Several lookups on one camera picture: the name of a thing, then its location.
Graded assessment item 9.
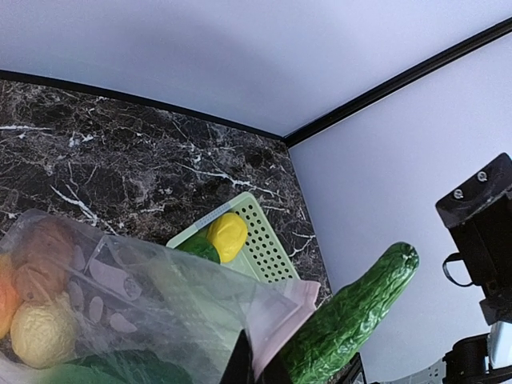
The orange yellow toy food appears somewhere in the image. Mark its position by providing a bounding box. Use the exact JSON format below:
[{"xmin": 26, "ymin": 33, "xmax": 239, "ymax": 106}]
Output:
[{"xmin": 0, "ymin": 254, "xmax": 22, "ymax": 338}]

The green pepper toy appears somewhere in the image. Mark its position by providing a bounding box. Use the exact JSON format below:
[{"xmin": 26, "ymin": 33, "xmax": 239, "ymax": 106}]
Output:
[{"xmin": 177, "ymin": 236, "xmax": 221, "ymax": 264}]

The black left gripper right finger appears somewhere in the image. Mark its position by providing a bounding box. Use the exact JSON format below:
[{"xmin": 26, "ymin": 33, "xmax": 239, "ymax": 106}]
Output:
[{"xmin": 258, "ymin": 353, "xmax": 292, "ymax": 384}]

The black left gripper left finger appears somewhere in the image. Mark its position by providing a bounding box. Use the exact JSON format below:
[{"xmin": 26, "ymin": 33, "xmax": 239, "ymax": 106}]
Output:
[{"xmin": 219, "ymin": 331, "xmax": 255, "ymax": 384}]

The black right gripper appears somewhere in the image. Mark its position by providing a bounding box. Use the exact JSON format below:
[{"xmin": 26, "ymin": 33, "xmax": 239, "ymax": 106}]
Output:
[{"xmin": 435, "ymin": 153, "xmax": 511, "ymax": 324}]

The pale yellow walnut toy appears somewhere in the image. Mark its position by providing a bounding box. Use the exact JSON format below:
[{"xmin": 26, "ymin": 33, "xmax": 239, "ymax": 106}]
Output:
[{"xmin": 10, "ymin": 293, "xmax": 78, "ymax": 369}]

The yellow lemon toy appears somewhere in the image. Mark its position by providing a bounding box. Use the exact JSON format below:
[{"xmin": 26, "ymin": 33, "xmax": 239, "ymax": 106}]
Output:
[{"xmin": 206, "ymin": 212, "xmax": 248, "ymax": 263}]

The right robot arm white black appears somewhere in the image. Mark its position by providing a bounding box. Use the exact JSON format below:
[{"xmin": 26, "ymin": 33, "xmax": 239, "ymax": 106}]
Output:
[{"xmin": 435, "ymin": 153, "xmax": 511, "ymax": 383}]

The pale green plastic basket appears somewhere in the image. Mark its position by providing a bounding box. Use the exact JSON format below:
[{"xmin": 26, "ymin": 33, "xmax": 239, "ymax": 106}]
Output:
[{"xmin": 166, "ymin": 192, "xmax": 299, "ymax": 283}]

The dark green cucumber toy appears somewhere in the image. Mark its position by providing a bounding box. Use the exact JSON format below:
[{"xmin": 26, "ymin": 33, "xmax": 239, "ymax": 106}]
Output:
[{"xmin": 280, "ymin": 242, "xmax": 419, "ymax": 383}]

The right black frame post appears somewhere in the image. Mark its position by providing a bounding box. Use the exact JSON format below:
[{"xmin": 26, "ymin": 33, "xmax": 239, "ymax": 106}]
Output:
[{"xmin": 283, "ymin": 18, "xmax": 511, "ymax": 148}]

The brown mushroom toy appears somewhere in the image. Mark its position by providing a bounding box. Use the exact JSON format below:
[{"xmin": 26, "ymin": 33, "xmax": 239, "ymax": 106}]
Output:
[{"xmin": 12, "ymin": 218, "xmax": 74, "ymax": 302}]

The clear zip top bag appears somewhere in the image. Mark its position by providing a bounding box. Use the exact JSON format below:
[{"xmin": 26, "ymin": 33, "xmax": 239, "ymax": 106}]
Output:
[{"xmin": 1, "ymin": 210, "xmax": 319, "ymax": 383}]

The green white bok choy toy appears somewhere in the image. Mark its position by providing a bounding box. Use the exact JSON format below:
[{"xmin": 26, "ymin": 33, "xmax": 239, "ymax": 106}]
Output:
[{"xmin": 41, "ymin": 350, "xmax": 193, "ymax": 383}]

